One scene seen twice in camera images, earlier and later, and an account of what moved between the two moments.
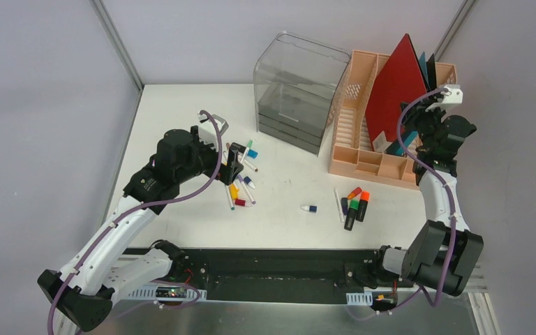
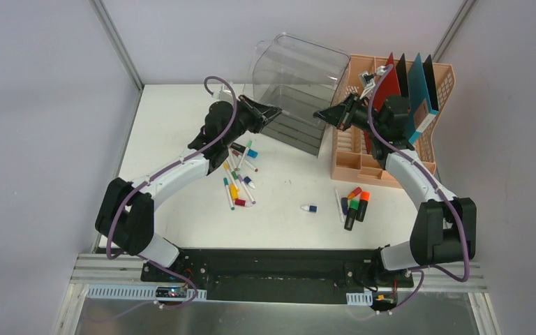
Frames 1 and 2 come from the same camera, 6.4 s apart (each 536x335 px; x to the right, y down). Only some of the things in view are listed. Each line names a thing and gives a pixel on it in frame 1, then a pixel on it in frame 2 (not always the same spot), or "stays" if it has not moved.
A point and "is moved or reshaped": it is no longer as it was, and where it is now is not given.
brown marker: [250, 166] stays
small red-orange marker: [354, 193] stays
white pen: [339, 205] stays
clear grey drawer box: [298, 82] stays
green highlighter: [351, 215] stays
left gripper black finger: [229, 172] -> [264, 112]
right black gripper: [412, 112] -> [341, 114]
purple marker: [246, 189] stays
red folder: [402, 82] is moved or reshaped
